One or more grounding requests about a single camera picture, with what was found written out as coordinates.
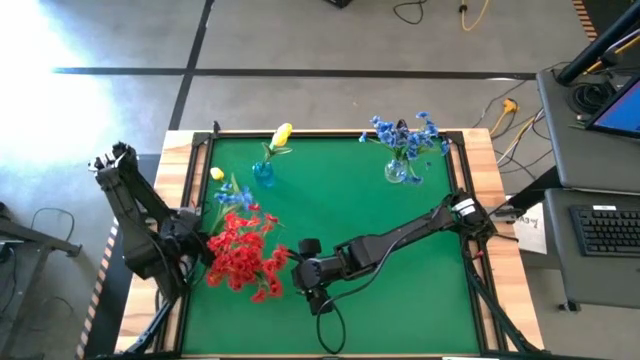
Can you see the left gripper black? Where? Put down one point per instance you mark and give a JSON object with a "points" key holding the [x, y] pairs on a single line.
{"points": [[197, 247]]}

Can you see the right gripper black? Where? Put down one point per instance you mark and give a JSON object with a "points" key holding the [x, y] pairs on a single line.
{"points": [[317, 272]]}

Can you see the blue artificial flower bunch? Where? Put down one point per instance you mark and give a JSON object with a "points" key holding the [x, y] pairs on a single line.
{"points": [[425, 137], [235, 196], [386, 131]]}

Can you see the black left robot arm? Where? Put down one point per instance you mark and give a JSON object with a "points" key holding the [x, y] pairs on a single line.
{"points": [[130, 200]]}

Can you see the blue glass vase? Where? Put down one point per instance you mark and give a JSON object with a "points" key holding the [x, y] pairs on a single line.
{"points": [[264, 175]]}

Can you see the clear glass vase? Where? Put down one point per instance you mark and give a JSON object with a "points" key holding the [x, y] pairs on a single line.
{"points": [[395, 172]]}

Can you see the green table mat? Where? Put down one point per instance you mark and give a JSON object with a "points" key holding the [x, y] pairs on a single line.
{"points": [[375, 310]]}

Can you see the black floor mat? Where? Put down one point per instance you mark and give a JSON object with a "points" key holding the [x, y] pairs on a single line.
{"points": [[114, 320]]}

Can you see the grey metal stand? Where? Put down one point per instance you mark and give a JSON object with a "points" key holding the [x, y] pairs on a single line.
{"points": [[30, 239]]}

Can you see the white paper sheet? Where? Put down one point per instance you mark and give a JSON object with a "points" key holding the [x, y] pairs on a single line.
{"points": [[532, 235]]}

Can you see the black floor object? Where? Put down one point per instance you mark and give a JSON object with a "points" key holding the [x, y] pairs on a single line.
{"points": [[339, 2]]}

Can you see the black keyboard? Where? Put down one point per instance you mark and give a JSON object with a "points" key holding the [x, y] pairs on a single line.
{"points": [[607, 232]]}

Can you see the grey computer cart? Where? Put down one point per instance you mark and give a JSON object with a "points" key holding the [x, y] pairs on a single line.
{"points": [[590, 160]]}

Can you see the laptop with blue screen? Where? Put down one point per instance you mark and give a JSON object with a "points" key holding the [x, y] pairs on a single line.
{"points": [[625, 112]]}

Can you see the black pole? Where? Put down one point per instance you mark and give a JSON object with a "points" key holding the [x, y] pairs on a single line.
{"points": [[595, 47]]}

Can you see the black aluminium table frame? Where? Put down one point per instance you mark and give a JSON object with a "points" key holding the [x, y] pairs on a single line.
{"points": [[182, 320]]}

